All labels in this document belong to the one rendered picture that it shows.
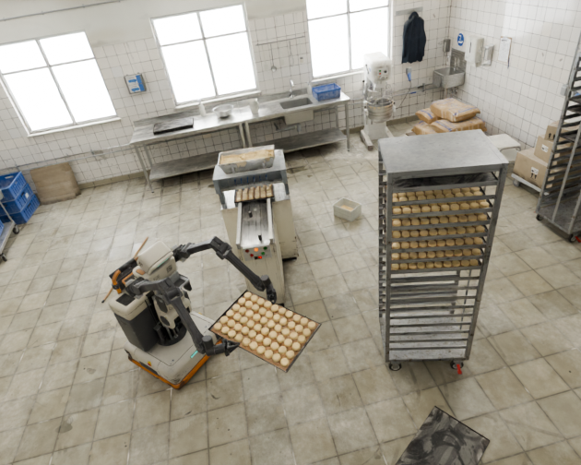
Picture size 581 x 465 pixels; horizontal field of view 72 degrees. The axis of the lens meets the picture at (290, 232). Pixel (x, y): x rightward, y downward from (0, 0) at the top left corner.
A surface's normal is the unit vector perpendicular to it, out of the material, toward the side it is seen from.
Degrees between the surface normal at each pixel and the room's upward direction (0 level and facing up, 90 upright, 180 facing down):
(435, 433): 0
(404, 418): 0
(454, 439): 0
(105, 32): 90
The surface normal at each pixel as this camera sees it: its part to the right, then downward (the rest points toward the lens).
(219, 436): -0.13, -0.81
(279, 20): 0.20, 0.55
